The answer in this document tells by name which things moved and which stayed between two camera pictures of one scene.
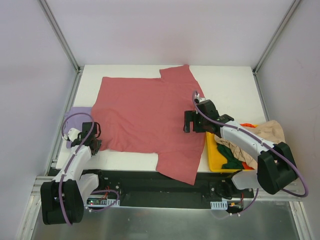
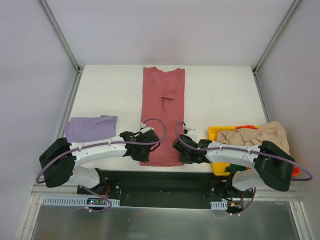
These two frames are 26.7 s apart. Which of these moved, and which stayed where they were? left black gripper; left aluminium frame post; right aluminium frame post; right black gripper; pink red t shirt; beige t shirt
Moved: left black gripper; pink red t shirt; right black gripper
Stayed: beige t shirt; left aluminium frame post; right aluminium frame post
